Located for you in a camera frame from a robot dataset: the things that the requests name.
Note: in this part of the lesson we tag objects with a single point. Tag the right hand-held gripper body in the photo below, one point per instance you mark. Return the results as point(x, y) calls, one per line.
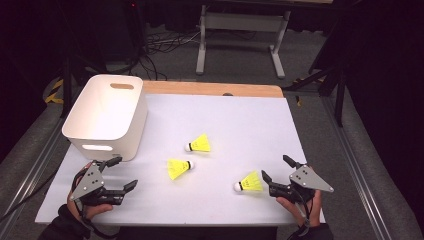
point(308, 180)

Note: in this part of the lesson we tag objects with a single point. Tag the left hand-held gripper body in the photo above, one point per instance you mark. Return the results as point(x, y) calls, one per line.
point(87, 183)

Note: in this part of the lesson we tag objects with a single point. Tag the yellow plastic shuttlecock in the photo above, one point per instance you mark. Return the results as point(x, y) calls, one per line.
point(251, 182)
point(176, 167)
point(201, 145)

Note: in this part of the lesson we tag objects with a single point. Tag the white plastic storage bin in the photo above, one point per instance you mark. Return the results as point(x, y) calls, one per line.
point(106, 110)

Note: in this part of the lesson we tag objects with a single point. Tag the person's left hand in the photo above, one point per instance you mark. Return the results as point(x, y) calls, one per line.
point(96, 210)

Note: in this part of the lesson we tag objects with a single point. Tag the person's right hand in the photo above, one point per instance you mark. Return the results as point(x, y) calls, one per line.
point(298, 211)

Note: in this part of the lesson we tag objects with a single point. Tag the black stand with angled legs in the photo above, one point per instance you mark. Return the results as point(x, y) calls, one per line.
point(340, 103)

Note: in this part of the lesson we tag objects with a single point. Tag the white table mat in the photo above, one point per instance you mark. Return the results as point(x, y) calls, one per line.
point(216, 120)

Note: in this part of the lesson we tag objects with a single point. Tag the black tripod stand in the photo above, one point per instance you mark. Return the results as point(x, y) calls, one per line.
point(66, 90)

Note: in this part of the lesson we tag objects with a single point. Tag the yellow and black floor tape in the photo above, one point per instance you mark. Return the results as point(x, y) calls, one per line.
point(55, 96)

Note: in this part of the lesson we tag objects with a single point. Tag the white metal stand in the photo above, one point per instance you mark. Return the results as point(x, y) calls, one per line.
point(245, 21)

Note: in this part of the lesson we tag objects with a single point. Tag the grey metal floor rail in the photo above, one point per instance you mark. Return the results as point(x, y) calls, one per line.
point(353, 160)
point(33, 166)

